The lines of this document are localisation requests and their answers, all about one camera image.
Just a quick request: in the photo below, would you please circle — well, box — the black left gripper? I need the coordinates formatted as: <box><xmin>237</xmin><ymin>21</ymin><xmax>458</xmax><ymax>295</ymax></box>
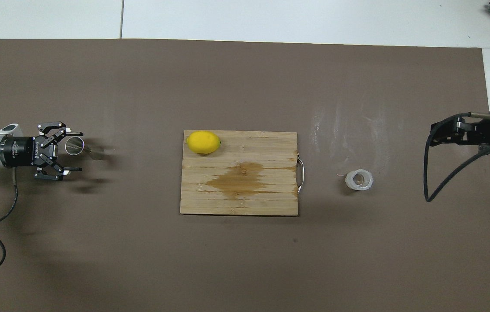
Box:
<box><xmin>4</xmin><ymin>121</ymin><xmax>84</xmax><ymax>182</ymax></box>

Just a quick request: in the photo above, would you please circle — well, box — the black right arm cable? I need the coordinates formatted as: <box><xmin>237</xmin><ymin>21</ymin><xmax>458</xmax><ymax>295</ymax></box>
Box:
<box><xmin>424</xmin><ymin>113</ymin><xmax>490</xmax><ymax>203</ymax></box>

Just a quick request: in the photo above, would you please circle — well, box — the clear textured plastic cup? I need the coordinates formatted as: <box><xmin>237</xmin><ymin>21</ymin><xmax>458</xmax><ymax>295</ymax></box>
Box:
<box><xmin>345</xmin><ymin>169</ymin><xmax>374</xmax><ymax>192</ymax></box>

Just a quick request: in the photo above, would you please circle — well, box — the wooden cutting board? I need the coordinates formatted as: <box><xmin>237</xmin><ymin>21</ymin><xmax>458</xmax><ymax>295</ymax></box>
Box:
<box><xmin>180</xmin><ymin>130</ymin><xmax>305</xmax><ymax>217</ymax></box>

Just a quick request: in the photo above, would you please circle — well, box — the brown table mat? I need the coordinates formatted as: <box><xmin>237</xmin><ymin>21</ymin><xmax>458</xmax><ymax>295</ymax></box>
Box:
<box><xmin>0</xmin><ymin>38</ymin><xmax>490</xmax><ymax>312</ymax></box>

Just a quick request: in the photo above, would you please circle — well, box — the steel double jigger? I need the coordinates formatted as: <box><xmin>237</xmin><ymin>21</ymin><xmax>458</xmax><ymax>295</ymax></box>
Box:
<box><xmin>65</xmin><ymin>136</ymin><xmax>105</xmax><ymax>161</ymax></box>

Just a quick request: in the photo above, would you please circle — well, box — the yellow lemon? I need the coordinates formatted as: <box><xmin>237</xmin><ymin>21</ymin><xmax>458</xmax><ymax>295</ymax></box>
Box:
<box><xmin>186</xmin><ymin>130</ymin><xmax>221</xmax><ymax>155</ymax></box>

